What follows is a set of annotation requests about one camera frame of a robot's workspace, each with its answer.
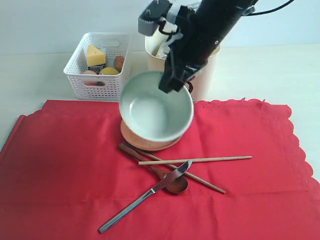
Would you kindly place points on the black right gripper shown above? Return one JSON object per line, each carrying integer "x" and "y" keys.
{"x": 202, "y": 31}

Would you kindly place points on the white ceramic bowl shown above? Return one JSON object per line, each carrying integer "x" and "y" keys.
{"x": 153, "y": 114}

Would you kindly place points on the yellow lemon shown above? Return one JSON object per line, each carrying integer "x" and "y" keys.
{"x": 109, "y": 71}

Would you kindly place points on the brown wooden plate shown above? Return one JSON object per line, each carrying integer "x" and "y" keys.
{"x": 144, "y": 144}

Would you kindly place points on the white blue packet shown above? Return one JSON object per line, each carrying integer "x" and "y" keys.
{"x": 98, "y": 68}

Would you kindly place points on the yellow cheese wedge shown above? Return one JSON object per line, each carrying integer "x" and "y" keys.
{"x": 95, "y": 56}

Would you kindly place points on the brown egg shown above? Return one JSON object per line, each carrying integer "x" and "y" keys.
{"x": 88, "y": 72}

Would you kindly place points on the stainless steel knife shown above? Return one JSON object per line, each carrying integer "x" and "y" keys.
{"x": 167, "y": 180}

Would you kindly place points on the brown wooden chopstick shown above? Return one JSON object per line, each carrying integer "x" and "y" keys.
{"x": 139, "y": 153}

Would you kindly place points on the brown wooden spoon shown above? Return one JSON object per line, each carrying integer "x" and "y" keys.
{"x": 178, "y": 186}

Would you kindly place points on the light wooden chopstick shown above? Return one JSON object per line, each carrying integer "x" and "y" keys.
{"x": 194, "y": 160}

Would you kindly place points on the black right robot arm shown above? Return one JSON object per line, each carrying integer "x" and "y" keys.
{"x": 234, "y": 10}

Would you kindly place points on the cream plastic bin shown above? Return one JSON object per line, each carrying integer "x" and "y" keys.
{"x": 202, "y": 81}

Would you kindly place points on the white perforated plastic basket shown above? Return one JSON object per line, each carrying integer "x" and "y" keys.
{"x": 99, "y": 87}

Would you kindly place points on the red table cloth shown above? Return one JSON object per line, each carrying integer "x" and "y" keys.
{"x": 62, "y": 176}

